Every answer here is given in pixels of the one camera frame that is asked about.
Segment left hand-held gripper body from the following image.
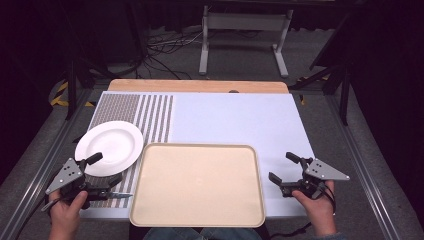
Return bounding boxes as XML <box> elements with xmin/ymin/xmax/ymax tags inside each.
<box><xmin>45</xmin><ymin>158</ymin><xmax>113</xmax><ymax>210</ymax></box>

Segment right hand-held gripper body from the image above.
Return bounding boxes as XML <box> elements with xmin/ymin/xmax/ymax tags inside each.
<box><xmin>281</xmin><ymin>157</ymin><xmax>351</xmax><ymax>201</ymax></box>

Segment person's right hand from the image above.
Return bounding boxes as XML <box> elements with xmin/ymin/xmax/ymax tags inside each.
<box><xmin>292</xmin><ymin>179</ymin><xmax>338</xmax><ymax>236</ymax></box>

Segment person's left hand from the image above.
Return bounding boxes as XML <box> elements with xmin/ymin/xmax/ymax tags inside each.
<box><xmin>48</xmin><ymin>189</ymin><xmax>90</xmax><ymax>236</ymax></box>

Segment small metal knife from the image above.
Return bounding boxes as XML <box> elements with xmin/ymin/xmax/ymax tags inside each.
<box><xmin>107</xmin><ymin>191</ymin><xmax>134</xmax><ymax>200</ymax></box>

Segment white round plate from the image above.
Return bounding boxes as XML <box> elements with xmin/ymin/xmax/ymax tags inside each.
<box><xmin>74</xmin><ymin>120</ymin><xmax>145</xmax><ymax>178</ymax></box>

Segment yellow black floor tape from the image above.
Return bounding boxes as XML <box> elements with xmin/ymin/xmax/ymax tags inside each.
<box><xmin>49</xmin><ymin>81</ymin><xmax>97</xmax><ymax>108</ymax></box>

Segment pale blue table sheet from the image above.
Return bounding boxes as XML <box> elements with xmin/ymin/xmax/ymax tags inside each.
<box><xmin>79</xmin><ymin>90</ymin><xmax>316</xmax><ymax>220</ymax></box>

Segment grey striped placemat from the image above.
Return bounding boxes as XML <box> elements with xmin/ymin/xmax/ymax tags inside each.
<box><xmin>87</xmin><ymin>93</ymin><xmax>175</xmax><ymax>210</ymax></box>

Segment black stand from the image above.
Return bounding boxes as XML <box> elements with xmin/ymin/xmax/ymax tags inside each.
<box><xmin>288</xmin><ymin>13</ymin><xmax>355</xmax><ymax>127</ymax></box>
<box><xmin>63</xmin><ymin>0</ymin><xmax>149</xmax><ymax>122</ymax></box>

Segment beige plastic tray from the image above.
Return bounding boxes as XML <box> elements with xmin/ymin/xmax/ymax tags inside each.
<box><xmin>128</xmin><ymin>142</ymin><xmax>267</xmax><ymax>229</ymax></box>

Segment person's legs in jeans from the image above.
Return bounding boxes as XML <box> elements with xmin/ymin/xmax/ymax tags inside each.
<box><xmin>142</xmin><ymin>227</ymin><xmax>264</xmax><ymax>240</ymax></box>

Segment wooden table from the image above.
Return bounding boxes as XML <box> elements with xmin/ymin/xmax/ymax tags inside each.
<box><xmin>107</xmin><ymin>78</ymin><xmax>290</xmax><ymax>95</ymax></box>

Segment white metal stand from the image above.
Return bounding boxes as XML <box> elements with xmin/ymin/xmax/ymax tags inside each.
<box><xmin>198</xmin><ymin>4</ymin><xmax>295</xmax><ymax>79</ymax></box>

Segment aluminium floor rail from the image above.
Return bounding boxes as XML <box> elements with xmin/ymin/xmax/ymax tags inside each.
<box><xmin>324</xmin><ymin>94</ymin><xmax>424</xmax><ymax>240</ymax></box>
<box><xmin>0</xmin><ymin>87</ymin><xmax>98</xmax><ymax>240</ymax></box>

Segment grey gripper wrist strap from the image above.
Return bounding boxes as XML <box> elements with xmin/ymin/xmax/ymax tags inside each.
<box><xmin>40</xmin><ymin>197</ymin><xmax>64</xmax><ymax>213</ymax></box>

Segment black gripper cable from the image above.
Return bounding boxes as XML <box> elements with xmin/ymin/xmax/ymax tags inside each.
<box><xmin>269</xmin><ymin>181</ymin><xmax>338</xmax><ymax>240</ymax></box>

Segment bundle of floor cables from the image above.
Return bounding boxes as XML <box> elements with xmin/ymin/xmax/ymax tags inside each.
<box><xmin>131</xmin><ymin>26</ymin><xmax>263</xmax><ymax>81</ymax></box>

